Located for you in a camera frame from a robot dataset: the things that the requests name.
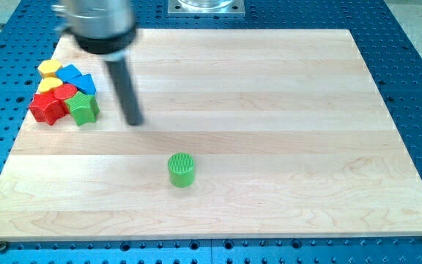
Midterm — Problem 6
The red star block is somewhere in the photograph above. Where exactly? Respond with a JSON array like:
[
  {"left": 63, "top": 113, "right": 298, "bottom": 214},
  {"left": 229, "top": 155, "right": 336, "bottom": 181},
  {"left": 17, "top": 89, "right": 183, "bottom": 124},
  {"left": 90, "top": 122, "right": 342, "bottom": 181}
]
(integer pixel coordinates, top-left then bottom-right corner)
[{"left": 29, "top": 92, "right": 66, "bottom": 125}]

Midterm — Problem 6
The red cylinder block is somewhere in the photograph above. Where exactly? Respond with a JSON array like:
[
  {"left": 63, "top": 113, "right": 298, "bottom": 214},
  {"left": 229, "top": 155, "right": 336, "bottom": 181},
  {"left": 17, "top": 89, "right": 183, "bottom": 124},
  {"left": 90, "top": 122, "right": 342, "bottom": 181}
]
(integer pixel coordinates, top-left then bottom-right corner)
[{"left": 53, "top": 84, "right": 78, "bottom": 114}]

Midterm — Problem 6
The green star block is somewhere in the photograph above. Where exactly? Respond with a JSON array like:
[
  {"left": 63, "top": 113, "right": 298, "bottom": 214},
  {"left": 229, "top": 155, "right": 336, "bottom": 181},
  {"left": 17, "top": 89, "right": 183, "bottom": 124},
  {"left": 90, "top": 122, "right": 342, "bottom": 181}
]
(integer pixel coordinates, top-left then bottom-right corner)
[{"left": 65, "top": 92, "right": 100, "bottom": 126}]

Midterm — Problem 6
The green cylinder block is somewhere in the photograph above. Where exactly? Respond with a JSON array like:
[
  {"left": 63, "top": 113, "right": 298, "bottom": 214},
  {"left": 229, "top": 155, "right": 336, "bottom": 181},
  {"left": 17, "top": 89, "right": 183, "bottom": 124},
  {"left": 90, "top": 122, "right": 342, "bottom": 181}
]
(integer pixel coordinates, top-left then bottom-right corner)
[{"left": 167, "top": 153, "right": 195, "bottom": 188}]

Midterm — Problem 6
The yellow hexagon block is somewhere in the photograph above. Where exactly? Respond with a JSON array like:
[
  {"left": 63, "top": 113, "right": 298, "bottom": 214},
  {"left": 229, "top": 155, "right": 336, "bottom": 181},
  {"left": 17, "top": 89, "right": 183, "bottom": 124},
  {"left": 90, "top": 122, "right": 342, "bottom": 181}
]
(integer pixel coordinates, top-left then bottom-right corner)
[{"left": 37, "top": 59, "right": 63, "bottom": 78}]

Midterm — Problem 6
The yellow cylinder block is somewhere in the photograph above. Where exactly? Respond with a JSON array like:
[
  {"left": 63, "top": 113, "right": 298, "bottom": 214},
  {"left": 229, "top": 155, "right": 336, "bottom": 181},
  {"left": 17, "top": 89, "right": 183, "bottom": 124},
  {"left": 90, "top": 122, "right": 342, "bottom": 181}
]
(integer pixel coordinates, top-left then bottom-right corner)
[{"left": 37, "top": 77, "right": 63, "bottom": 94}]

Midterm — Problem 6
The blue cube block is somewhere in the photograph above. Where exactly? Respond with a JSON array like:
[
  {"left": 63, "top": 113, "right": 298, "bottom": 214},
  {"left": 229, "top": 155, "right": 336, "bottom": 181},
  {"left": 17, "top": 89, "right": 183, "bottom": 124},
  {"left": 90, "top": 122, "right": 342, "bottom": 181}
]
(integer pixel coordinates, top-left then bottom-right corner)
[{"left": 55, "top": 65, "right": 82, "bottom": 83}]

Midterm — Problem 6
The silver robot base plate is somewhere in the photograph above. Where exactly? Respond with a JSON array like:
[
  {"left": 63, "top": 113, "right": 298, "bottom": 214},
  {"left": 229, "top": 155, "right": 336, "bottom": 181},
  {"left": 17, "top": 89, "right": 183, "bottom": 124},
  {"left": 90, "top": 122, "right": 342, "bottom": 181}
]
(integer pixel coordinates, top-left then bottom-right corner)
[{"left": 167, "top": 0, "right": 245, "bottom": 17}]

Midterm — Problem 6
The light wooden board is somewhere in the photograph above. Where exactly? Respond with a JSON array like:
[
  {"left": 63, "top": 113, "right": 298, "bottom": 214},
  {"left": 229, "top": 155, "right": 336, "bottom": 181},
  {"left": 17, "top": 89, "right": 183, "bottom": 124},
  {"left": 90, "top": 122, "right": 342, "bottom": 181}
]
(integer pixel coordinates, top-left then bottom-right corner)
[{"left": 0, "top": 29, "right": 422, "bottom": 241}]

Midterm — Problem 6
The blue perforated table plate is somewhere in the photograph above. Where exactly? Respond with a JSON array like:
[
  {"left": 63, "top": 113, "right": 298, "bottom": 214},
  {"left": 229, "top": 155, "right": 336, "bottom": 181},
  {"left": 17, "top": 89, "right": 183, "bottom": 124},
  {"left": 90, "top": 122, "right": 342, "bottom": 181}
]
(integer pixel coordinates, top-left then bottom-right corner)
[{"left": 0, "top": 1, "right": 422, "bottom": 263}]

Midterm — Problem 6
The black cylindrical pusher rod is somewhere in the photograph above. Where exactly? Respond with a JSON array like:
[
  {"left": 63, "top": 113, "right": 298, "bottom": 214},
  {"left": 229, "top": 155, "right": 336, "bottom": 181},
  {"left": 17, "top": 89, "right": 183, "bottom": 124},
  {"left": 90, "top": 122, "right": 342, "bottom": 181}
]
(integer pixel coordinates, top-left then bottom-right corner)
[{"left": 105, "top": 57, "right": 144, "bottom": 126}]

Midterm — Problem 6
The blue triangle block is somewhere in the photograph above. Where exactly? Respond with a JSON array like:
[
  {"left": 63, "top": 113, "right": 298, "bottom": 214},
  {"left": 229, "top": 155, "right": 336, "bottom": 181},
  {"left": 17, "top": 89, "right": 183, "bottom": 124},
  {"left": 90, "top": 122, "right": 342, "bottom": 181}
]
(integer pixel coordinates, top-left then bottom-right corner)
[{"left": 67, "top": 74, "right": 97, "bottom": 95}]

